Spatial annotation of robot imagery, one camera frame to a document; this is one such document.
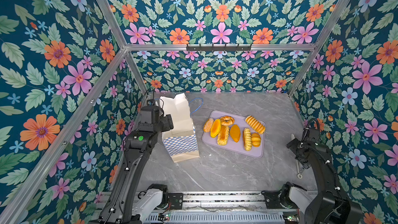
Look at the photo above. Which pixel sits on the black hook rail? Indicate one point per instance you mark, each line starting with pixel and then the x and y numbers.
pixel 218 47

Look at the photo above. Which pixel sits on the lilac plastic tray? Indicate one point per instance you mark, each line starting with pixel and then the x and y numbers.
pixel 256 152

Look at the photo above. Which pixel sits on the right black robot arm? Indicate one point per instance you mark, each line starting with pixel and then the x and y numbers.
pixel 331 205

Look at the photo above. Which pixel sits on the yellow oval bread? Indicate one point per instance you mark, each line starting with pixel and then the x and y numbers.
pixel 215 128

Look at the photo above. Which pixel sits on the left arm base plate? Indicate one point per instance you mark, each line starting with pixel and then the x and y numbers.
pixel 173 201

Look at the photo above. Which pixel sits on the small striped round bun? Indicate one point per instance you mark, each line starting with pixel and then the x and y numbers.
pixel 255 139

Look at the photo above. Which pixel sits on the metal tongs white tips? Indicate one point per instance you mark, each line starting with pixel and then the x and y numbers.
pixel 299 170

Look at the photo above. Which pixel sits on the long ridged glazed bread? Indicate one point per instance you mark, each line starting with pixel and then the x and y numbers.
pixel 223 136

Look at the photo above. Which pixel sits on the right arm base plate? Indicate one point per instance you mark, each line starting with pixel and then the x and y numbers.
pixel 270 199

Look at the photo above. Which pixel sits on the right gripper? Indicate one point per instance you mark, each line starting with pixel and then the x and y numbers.
pixel 293 145

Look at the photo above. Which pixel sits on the large striped loaf bread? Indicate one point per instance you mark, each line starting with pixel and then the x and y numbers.
pixel 255 124

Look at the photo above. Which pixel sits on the sugared round bread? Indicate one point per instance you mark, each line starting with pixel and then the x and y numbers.
pixel 208 125

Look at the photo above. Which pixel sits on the braided bagel bread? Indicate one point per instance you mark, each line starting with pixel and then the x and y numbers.
pixel 227 121

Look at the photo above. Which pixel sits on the pale ridged long bread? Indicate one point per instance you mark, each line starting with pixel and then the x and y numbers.
pixel 247 139

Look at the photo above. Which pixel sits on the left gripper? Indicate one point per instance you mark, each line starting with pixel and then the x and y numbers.
pixel 167 120

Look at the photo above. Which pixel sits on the orange pointed bread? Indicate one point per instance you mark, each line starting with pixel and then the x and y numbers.
pixel 235 133

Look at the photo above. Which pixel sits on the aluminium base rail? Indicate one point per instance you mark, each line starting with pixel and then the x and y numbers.
pixel 219 207

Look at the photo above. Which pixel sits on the checkered paper bag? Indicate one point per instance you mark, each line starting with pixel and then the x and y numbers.
pixel 180 142

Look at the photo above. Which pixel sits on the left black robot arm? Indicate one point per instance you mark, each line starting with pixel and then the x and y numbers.
pixel 120 208

